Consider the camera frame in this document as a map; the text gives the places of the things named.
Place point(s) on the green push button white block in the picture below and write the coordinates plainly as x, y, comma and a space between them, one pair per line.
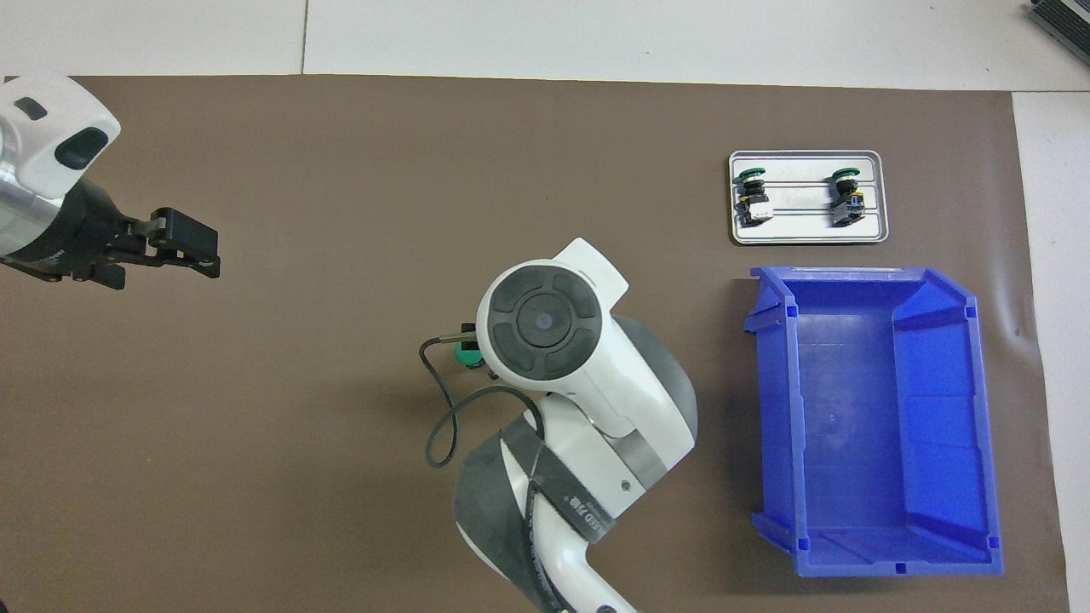
753, 204

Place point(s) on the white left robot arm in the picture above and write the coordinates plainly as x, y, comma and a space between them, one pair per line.
43, 128

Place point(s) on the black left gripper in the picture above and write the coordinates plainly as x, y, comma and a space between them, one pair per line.
85, 230

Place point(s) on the blue plastic storage bin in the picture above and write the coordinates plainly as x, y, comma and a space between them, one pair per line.
860, 409

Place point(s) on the grey metal tray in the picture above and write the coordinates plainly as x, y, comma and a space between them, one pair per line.
800, 230

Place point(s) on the grey ribbed device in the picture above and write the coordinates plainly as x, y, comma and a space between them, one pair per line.
1064, 17

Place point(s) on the brown table mat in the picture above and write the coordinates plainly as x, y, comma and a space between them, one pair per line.
341, 170

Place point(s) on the green push button yellow block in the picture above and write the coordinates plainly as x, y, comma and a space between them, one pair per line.
846, 204

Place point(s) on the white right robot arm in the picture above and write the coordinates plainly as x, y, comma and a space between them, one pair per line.
596, 400

